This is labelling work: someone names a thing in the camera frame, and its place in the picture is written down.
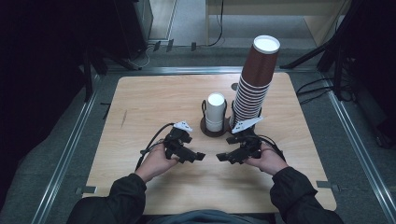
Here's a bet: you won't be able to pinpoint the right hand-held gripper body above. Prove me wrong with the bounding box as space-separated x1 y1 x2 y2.
226 116 264 160

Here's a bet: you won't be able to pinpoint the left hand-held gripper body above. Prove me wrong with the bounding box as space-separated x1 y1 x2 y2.
163 120 193 161

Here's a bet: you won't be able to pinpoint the stack of white cups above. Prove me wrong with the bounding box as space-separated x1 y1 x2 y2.
205 91 226 133

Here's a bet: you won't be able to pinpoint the stack of brown ribbed cups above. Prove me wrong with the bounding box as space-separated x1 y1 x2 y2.
229 35 281 131

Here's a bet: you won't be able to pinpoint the person's right hand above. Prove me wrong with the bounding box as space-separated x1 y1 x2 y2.
244 143 290 177

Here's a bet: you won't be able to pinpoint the person's left hand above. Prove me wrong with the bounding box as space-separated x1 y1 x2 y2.
135 143 180 184

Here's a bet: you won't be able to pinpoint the black metal stand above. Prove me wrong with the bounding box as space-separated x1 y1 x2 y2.
81 46 109 103

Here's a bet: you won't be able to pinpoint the black cabinet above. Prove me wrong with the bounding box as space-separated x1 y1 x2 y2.
112 0 154 61

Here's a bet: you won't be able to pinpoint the black tripod stand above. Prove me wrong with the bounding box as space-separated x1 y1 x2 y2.
279 0 396 148

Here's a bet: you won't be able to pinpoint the light wooden furniture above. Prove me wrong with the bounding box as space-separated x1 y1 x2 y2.
205 0 353 49

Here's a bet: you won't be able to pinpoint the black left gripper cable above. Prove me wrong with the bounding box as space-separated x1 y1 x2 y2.
134 122 176 172

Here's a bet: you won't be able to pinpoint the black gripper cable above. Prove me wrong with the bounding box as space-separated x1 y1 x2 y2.
134 122 176 172
257 134 287 162

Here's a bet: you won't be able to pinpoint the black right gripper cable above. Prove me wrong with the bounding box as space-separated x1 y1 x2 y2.
257 134 287 162

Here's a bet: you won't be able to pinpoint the metal floor rail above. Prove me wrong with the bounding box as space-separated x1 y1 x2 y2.
30 74 101 224
105 65 319 76
322 89 396 224

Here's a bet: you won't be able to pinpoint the black floor cables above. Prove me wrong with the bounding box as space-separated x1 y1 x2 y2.
295 77 336 105

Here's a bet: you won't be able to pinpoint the white floor cable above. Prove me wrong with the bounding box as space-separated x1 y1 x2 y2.
128 44 151 69

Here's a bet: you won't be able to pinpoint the grey floor bracket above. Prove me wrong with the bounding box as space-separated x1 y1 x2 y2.
316 180 341 192
75 185 98 196

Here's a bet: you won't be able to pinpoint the black hanging cable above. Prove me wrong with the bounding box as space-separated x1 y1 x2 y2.
207 0 225 48

